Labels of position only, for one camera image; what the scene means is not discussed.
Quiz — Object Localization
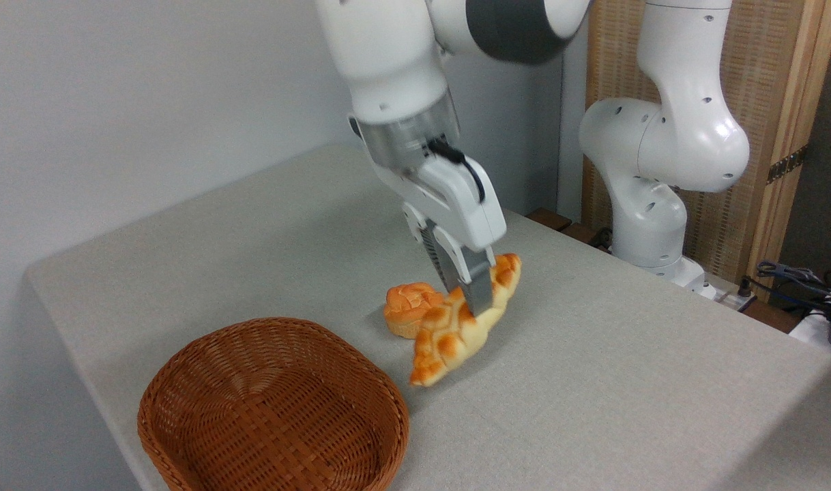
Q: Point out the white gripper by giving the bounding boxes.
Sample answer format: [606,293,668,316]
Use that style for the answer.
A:
[371,153,509,318]

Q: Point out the long braided bread loaf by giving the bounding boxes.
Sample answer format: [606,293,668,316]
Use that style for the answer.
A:
[408,253,523,388]

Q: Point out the round knotted bread bun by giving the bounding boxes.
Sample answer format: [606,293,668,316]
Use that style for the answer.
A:
[382,282,448,340]

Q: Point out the brown wooden screen foot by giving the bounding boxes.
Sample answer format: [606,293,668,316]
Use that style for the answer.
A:
[527,209,614,252]

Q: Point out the grey tablecloth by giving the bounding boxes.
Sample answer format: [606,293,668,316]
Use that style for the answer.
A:
[25,143,831,491]

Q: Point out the brown woven wicker basket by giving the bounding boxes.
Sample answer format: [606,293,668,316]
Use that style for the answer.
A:
[137,316,411,491]

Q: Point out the metal screen hinge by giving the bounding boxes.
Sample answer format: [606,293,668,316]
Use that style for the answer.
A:
[766,144,810,185]

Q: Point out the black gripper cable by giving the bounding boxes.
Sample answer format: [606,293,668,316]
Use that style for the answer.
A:
[427,138,487,205]

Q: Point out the black cables and connectors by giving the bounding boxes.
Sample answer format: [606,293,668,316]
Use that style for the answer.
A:
[740,259,831,323]

